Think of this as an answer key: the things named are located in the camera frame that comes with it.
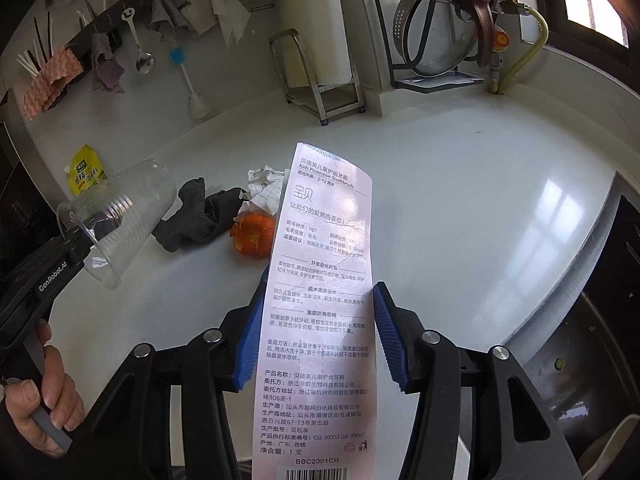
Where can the dark wall hook rail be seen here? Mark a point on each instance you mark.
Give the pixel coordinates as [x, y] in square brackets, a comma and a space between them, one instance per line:
[100, 15]

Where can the blue white bottle brush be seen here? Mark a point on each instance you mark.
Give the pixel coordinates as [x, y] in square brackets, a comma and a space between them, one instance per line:
[199, 107]

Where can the pink printed paper label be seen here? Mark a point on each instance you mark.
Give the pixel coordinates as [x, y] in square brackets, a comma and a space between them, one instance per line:
[315, 392]

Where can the orange peel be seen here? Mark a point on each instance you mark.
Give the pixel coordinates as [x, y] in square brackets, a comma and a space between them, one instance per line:
[252, 235]

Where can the purple grey hanging cloth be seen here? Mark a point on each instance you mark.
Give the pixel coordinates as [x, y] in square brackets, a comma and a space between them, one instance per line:
[106, 70]

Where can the white cutting board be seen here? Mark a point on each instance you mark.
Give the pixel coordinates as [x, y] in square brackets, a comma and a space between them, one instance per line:
[321, 25]

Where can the metal spoon with smiley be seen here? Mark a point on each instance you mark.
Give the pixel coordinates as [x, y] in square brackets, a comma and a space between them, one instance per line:
[145, 61]

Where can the white hanging cloth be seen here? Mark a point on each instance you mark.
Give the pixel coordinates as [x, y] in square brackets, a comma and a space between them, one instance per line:
[232, 18]

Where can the person's left hand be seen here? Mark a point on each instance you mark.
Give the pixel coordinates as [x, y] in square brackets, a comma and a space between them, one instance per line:
[57, 391]

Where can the yellow green refill pouch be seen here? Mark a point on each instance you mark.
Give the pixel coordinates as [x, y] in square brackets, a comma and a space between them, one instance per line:
[84, 171]

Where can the dark grey rag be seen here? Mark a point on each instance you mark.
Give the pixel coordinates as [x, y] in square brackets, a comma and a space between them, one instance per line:
[201, 218]

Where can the clear plastic cup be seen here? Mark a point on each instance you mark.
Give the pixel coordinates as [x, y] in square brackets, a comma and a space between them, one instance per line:
[117, 215]

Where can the black oven cabinet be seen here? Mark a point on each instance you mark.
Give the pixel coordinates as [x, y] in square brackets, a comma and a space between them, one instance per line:
[28, 191]

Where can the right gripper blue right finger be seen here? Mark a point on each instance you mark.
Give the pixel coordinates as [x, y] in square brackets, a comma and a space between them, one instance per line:
[400, 331]

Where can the white straws bundle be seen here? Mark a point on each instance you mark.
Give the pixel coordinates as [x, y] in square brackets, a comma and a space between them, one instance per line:
[40, 45]

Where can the black wire pot rack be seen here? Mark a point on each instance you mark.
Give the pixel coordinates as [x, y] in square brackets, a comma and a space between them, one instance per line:
[402, 78]

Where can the steel sink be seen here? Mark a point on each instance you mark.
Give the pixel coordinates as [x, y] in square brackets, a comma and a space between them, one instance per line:
[580, 348]

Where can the steel pot lid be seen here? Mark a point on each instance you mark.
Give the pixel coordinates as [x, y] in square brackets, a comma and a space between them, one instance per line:
[433, 37]

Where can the steel cutting board rack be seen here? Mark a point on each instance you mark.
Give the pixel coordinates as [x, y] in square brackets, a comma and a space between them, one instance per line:
[325, 101]

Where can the window frame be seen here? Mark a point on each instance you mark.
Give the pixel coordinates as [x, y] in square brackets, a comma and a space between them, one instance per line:
[588, 29]

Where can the white paper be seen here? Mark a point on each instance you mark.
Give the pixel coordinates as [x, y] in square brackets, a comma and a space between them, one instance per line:
[264, 193]

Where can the pink wavy sponge cloth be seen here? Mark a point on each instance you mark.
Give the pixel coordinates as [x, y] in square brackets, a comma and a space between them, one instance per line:
[45, 88]

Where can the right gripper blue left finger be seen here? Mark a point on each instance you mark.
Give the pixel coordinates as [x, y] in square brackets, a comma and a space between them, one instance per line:
[246, 348]

